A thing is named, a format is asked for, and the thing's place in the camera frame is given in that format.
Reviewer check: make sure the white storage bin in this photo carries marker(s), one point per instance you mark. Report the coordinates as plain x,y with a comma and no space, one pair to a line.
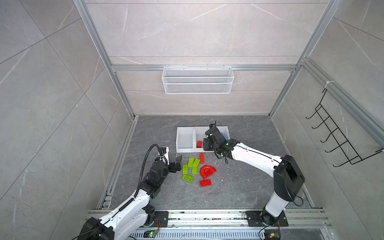
185,142
225,130
199,137

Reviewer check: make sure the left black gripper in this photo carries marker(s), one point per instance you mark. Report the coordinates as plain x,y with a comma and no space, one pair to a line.
174,169

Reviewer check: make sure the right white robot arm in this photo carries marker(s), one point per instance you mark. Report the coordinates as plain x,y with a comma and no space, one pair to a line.
288,178

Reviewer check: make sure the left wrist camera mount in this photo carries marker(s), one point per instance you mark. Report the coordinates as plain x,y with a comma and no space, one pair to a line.
164,156

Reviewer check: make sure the white right storage bin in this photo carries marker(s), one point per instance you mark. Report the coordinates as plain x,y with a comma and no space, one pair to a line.
225,130

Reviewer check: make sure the green lego brick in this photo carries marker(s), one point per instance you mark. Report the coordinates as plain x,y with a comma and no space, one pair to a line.
191,162
185,170
187,178
195,166

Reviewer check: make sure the red arch lego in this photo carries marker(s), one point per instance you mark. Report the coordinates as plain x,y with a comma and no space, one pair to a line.
207,171

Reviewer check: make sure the black wire hook rack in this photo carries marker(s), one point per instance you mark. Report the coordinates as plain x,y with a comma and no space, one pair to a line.
339,137

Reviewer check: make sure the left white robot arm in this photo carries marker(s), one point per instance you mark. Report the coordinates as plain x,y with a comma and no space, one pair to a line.
134,212

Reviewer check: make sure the white wire mesh basket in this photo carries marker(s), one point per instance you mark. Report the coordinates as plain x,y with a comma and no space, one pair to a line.
197,80

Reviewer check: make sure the white left storage bin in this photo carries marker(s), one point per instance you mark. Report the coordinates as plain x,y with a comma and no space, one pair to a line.
185,142

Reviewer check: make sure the metal base rail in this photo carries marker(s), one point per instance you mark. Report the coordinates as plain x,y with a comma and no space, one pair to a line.
236,224

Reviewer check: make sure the white middle storage bin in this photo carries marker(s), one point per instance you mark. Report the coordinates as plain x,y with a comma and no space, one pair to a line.
199,137

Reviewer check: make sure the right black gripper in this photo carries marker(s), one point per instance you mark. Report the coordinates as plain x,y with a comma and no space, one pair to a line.
205,144

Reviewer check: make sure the green lego brick bottom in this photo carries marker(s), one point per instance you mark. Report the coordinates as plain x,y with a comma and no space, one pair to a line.
187,178

